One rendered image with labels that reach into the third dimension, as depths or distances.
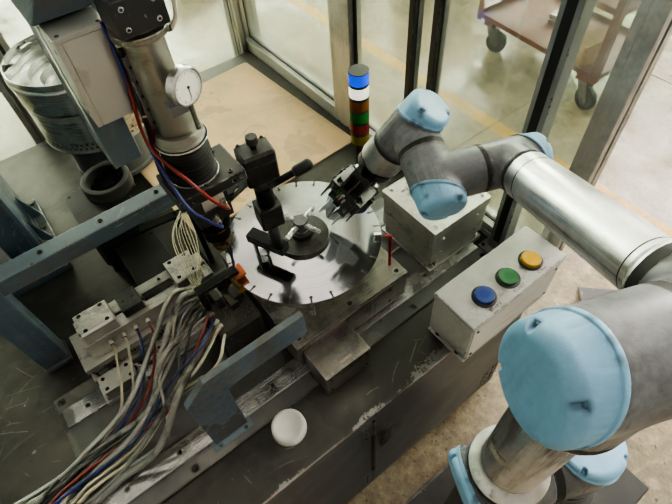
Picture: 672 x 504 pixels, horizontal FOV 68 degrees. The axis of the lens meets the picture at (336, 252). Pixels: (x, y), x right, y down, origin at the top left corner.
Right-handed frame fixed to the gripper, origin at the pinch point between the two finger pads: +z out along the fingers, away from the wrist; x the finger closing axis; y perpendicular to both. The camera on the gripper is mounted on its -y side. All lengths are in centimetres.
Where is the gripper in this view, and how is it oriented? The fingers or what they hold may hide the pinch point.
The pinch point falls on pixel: (332, 212)
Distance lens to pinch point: 104.1
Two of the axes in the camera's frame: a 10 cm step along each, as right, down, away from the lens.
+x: 7.0, 7.2, 0.2
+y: -5.4, 5.5, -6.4
